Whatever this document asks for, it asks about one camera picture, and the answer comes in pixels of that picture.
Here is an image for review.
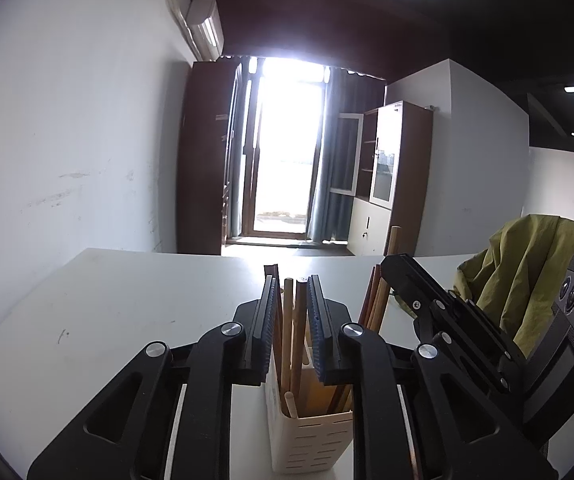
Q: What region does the dark grey curtain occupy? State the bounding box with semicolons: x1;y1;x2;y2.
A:
307;67;387;243

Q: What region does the white air conditioner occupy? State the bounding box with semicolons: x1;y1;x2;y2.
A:
186;0;226;61

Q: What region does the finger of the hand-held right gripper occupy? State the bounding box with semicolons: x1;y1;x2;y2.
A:
380;254;526;376
413;310;524;401

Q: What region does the dark brown wardrobe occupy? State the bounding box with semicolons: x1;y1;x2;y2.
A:
176;60;243;257

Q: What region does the cream slotted chopstick holder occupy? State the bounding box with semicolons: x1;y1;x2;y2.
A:
264;345;355;475

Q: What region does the wooden glass-door cabinet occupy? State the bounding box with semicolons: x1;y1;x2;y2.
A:
329;101;434;257

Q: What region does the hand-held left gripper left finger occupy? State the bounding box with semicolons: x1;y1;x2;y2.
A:
27;274;280;480

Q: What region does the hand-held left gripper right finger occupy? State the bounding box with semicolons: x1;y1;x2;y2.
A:
307;274;558;480

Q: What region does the glass balcony door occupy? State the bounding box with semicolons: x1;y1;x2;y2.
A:
224;56;333;248

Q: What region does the pile of wooden chopsticks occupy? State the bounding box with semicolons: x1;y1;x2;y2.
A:
263;263;385;419

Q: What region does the olive green jacket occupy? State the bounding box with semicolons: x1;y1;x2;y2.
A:
454;214;574;361

